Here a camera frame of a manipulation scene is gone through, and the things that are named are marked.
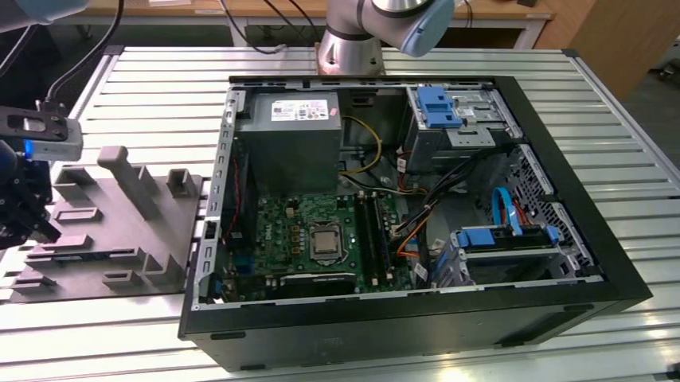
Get grey parts rack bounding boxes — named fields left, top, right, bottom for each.
left=0, top=146, right=211, bottom=306

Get green motherboard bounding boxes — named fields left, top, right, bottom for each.
left=215, top=190, right=420, bottom=303

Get grey power supply unit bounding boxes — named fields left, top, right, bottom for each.
left=236, top=92, right=344, bottom=192

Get wooden desk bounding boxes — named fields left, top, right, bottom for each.
left=78, top=0, right=557, bottom=49

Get silver CPU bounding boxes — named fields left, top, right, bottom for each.
left=310, top=232, right=340, bottom=255

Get black graphics card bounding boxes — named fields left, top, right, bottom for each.
left=278, top=270, right=356, bottom=298

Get black PC case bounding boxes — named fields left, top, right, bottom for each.
left=177, top=74, right=653, bottom=373

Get blue drive bay clip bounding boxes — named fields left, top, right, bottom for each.
left=416, top=86, right=459, bottom=129

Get hard disk in blue carrier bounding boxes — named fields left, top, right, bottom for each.
left=455, top=224, right=558, bottom=251

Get metal optical drive cage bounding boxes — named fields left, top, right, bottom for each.
left=406, top=85, right=525, bottom=172

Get metal disk bay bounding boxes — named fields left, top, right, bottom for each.
left=449, top=228, right=578, bottom=286

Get wooden cabinet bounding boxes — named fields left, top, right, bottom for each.
left=565, top=0, right=680, bottom=103

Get wheeled chair base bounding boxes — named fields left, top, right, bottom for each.
left=646, top=37, right=680, bottom=83

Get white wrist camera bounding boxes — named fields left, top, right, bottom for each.
left=0, top=103, right=85, bottom=162

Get thick black camera cable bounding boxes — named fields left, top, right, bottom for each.
left=36, top=0, right=127, bottom=116

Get yellow wire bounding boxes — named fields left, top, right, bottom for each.
left=339, top=115, right=383, bottom=175

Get orange wires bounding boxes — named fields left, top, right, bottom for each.
left=395, top=228, right=426, bottom=259

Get black cable bundle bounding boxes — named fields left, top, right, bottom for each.
left=391, top=145, right=517, bottom=240

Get blue SATA cable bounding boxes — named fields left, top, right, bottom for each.
left=490, top=185, right=525, bottom=238

